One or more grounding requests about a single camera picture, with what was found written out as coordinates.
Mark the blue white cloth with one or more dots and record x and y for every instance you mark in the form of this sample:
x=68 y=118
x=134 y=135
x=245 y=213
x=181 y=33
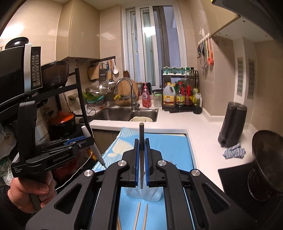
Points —
x=234 y=151

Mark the microwave oven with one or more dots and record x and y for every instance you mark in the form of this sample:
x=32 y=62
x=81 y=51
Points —
x=15 y=70

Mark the person's left forearm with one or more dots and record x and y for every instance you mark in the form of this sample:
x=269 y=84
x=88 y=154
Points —
x=8 y=212

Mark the round wooden cutting board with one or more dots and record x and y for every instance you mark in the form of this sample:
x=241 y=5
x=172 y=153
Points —
x=125 y=92

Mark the blue shell print mat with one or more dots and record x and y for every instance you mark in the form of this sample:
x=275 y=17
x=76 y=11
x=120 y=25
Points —
x=172 y=150

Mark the wall vent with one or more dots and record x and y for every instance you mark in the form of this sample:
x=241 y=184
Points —
x=251 y=78
x=240 y=76

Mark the clear plastic container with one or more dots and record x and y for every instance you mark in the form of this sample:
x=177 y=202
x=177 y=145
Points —
x=152 y=194

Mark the steel sink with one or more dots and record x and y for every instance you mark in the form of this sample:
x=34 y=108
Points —
x=115 y=114

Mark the steel bowl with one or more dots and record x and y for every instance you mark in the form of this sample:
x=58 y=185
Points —
x=97 y=89

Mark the black wok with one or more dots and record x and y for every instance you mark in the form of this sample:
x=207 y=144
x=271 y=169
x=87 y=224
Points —
x=267 y=163

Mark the printed plastic bag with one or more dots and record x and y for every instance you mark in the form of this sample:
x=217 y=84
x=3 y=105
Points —
x=5 y=172

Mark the white dish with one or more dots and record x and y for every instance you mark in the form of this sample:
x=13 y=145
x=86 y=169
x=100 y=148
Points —
x=141 y=119

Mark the orange lidded pot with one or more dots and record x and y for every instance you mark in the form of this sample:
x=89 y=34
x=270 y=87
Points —
x=62 y=120

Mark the glass jar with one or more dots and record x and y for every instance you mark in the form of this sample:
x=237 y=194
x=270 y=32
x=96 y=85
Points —
x=157 y=100

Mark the black spice rack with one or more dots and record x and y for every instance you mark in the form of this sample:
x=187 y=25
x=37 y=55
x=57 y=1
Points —
x=195 y=75

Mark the black shelf rack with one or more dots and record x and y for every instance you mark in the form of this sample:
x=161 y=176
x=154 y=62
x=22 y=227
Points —
x=80 y=92

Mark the pink dish soap bottle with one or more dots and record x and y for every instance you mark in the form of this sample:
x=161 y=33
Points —
x=146 y=97

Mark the white sliding window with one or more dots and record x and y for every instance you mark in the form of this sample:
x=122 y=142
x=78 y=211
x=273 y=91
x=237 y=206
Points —
x=154 y=44

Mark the metal grater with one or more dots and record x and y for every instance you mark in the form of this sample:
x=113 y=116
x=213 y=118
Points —
x=102 y=74

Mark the small hanging cutting board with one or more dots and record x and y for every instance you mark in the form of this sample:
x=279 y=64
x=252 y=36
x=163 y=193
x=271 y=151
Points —
x=94 y=73

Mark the red sauce bottle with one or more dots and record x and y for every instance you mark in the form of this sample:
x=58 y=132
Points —
x=188 y=96

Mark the person's left hand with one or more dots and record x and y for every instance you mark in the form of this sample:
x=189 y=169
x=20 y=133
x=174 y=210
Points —
x=28 y=188

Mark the green oil bottle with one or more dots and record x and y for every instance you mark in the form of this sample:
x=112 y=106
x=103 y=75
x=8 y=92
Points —
x=195 y=96

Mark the hanging kitchen tools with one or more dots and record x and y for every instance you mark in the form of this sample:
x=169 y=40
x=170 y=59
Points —
x=206 y=50

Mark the chrome faucet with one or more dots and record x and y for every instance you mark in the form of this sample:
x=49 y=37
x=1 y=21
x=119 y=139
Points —
x=123 y=80

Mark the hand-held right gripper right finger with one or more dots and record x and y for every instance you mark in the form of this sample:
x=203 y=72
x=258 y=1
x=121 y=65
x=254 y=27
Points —
x=147 y=163

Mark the row of wooden chopsticks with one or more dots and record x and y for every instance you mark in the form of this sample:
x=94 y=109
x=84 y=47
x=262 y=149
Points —
x=145 y=219

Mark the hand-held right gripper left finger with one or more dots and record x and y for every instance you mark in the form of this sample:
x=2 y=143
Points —
x=137 y=163

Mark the green basin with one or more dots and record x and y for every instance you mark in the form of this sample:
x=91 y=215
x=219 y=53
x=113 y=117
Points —
x=94 y=98

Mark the oil jug with yellow label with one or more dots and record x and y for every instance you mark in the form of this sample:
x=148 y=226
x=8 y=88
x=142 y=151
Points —
x=169 y=97

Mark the row of spice jars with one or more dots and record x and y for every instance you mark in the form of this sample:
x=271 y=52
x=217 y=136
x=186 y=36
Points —
x=176 y=70

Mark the dark metal utensil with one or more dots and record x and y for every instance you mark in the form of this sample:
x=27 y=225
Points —
x=141 y=137

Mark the black electric kettle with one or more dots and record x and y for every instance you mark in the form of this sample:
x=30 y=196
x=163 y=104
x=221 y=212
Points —
x=233 y=123

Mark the dark bowl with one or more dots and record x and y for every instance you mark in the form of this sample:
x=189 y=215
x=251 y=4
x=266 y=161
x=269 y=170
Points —
x=55 y=74

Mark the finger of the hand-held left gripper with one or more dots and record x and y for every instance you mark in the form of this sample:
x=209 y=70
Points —
x=75 y=139
x=80 y=145

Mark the dark sauce bottle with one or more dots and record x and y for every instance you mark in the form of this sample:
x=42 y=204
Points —
x=180 y=97

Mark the white hanging ladle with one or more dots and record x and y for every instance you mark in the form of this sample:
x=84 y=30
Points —
x=115 y=69

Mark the black gas stove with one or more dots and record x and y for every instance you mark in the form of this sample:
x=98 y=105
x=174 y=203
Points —
x=234 y=179

